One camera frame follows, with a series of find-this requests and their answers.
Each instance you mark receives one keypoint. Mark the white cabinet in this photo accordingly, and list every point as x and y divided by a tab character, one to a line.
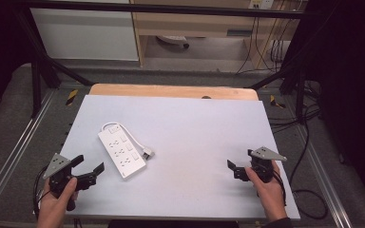
82	34

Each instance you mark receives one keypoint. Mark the yellow black tape marker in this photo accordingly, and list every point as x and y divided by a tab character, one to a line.
276	102
71	97

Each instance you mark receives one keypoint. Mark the white wall outlet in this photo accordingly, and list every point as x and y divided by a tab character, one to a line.
261	3

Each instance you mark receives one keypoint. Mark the black metal frame leg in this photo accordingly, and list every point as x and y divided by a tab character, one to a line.
35	88
299	91

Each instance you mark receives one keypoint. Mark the person's right hand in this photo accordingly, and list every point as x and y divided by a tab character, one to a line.
271	196

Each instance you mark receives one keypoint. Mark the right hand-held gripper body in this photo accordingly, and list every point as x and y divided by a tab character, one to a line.
266	154

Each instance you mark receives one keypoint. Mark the white table board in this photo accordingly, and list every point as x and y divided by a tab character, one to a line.
187	133

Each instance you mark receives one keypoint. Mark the light wooden desk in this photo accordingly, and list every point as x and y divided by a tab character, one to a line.
202	23

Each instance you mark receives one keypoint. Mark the black metal crossbar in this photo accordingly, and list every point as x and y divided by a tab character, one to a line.
171	8

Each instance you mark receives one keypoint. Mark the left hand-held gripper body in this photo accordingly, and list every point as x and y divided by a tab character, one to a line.
57	164

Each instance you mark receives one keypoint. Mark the person's left hand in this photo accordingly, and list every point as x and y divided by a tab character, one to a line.
52	210

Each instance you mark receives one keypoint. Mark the white device under desk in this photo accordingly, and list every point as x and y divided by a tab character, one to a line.
172	39

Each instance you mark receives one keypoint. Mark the black curtain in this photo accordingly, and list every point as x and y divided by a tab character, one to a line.
351	79
0	47

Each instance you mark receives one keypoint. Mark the white power plug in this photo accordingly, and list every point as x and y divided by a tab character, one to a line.
148	154

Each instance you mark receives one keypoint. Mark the wooden table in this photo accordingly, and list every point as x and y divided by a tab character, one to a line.
171	91

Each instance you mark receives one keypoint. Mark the aluminium floor rail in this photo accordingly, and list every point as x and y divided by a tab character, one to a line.
321	171
15	152

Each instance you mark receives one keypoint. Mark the person's dark clothing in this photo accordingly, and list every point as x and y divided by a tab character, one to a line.
171	224

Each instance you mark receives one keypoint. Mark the white power strip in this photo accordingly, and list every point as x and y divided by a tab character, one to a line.
120	152

